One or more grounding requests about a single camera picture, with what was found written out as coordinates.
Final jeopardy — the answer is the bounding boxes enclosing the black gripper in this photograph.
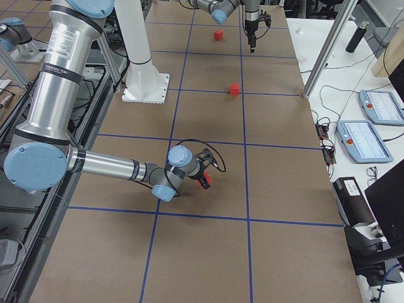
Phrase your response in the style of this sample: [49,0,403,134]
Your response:
[190,163,212,190]
[244,19,258,52]

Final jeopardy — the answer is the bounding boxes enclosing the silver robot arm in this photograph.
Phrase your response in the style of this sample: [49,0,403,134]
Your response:
[187,0,261,53]
[3,1,214,202]

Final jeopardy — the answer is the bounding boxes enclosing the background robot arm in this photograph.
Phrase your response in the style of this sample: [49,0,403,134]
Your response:
[1,17,47,64]

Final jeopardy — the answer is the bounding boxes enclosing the black water bottle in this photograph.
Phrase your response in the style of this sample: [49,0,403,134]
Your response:
[345,20,369,53]

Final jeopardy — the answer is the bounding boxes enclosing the small circuit board upper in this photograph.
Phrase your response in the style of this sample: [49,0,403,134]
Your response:
[315,123,329,140]

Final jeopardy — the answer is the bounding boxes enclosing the small circuit board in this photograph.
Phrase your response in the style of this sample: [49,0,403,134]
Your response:
[321,146,336,166]
[315,123,329,140]

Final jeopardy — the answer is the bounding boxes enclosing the small circuit board lower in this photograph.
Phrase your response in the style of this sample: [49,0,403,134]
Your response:
[321,146,336,166]

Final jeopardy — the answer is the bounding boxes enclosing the wooden board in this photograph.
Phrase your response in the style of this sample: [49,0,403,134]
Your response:
[372,19,403,78]

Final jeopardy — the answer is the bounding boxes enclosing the far teach pendant tablet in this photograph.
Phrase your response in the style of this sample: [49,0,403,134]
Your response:
[359,90,403,126]

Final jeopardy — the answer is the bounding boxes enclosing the teach pendant tablet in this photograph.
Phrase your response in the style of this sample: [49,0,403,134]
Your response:
[336,120,394,163]
[359,90,403,126]

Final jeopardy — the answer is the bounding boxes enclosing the near teach pendant tablet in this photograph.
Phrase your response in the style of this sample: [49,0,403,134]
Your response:
[336,120,394,163]

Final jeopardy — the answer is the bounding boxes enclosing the black brown box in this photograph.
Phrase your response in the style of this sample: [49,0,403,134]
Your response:
[332,177,376,227]

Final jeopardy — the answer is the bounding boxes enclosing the eyeglasses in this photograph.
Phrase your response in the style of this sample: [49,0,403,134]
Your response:
[366,166,378,180]

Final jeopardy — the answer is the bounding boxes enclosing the black monitor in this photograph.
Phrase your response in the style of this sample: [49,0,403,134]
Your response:
[365,160,403,246]

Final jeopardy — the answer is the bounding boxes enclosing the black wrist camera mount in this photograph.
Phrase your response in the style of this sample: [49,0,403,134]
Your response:
[259,10,271,28]
[197,148,217,169]

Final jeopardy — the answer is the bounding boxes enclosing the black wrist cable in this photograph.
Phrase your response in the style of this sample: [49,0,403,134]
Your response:
[163,138,227,198]

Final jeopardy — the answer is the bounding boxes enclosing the aluminium frame post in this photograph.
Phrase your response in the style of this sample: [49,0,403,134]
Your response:
[302,0,357,99]

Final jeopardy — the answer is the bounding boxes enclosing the white central pedestal column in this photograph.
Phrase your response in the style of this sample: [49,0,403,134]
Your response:
[114,0,170,104]

